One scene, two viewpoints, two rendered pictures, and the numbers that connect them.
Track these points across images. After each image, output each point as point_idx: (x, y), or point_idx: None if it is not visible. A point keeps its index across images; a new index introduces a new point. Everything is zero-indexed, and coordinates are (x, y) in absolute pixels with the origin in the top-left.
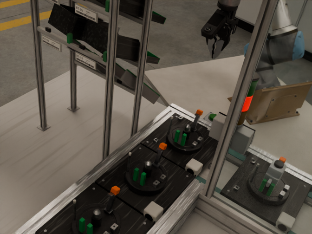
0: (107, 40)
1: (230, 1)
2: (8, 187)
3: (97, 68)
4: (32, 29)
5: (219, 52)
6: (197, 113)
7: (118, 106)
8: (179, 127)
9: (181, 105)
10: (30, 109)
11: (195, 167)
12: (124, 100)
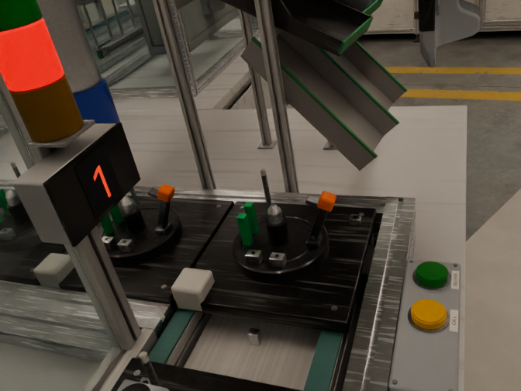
0: None
1: None
2: (142, 171)
3: None
4: None
5: (419, 36)
6: (319, 199)
7: (388, 175)
8: (307, 223)
9: (504, 246)
10: (295, 123)
11: (180, 282)
12: (415, 174)
